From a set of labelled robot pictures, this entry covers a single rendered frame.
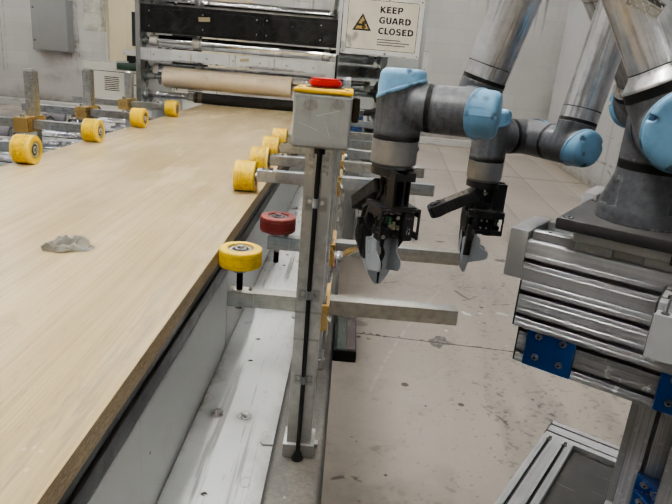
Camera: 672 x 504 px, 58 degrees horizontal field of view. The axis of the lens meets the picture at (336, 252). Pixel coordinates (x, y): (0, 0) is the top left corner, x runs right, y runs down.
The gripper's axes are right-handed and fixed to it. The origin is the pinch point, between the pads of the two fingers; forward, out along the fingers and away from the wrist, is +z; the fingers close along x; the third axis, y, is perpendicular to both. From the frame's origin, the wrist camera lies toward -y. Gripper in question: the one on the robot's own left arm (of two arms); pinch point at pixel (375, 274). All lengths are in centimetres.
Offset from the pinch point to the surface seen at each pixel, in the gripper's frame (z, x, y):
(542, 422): 90, 107, -65
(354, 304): 7.6, -1.5, -4.6
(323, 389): 19.4, -9.7, 4.3
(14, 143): -7, -68, -93
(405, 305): 7.1, 7.6, -1.6
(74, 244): -2, -50, -17
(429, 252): 3.9, 23.0, -21.8
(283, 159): -6, 5, -82
